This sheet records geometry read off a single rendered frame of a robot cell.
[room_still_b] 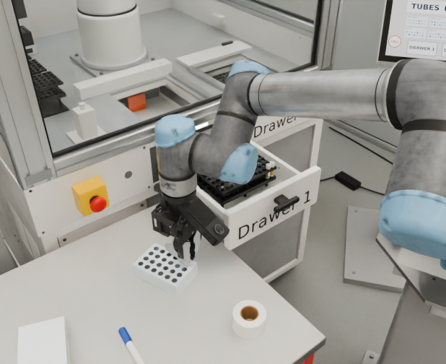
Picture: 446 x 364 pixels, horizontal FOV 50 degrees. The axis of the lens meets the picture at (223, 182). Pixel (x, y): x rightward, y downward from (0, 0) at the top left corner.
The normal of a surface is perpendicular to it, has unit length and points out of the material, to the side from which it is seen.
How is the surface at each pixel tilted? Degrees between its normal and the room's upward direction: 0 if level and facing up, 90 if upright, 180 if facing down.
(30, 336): 0
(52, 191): 90
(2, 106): 90
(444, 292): 0
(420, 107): 61
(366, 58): 90
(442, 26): 50
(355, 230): 5
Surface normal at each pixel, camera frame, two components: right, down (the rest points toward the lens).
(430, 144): -0.62, -0.26
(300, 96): -0.74, 0.15
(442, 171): -0.32, -0.18
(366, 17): -0.75, 0.40
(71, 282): 0.00, -0.79
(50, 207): 0.61, 0.48
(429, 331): -0.47, 0.53
